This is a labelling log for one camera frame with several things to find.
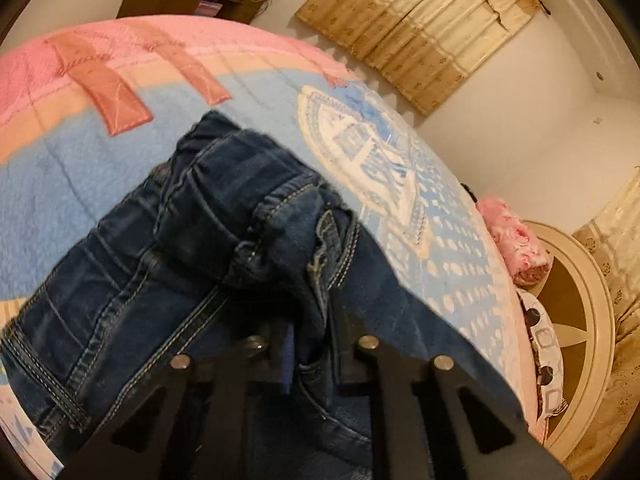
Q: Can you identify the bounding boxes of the dark blue denim jeans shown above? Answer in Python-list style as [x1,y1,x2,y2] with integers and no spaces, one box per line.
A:
[1,112,522,479]

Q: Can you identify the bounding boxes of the white pillow with circles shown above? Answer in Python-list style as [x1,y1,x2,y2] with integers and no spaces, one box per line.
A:
[518,289,567,422]

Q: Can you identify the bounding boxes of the pink floral folded blanket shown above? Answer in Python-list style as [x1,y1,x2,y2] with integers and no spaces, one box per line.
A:
[476,196,552,287]

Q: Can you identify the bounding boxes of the cream and brown headboard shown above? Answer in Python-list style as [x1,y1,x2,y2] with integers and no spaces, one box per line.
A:
[525,220,615,462]

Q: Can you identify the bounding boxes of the polka dot bed blanket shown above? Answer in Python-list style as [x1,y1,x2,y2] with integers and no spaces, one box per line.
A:
[1,15,538,479]

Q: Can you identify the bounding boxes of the beige patterned window curtain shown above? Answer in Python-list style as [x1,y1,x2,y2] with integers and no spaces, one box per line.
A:
[296,0,541,116]

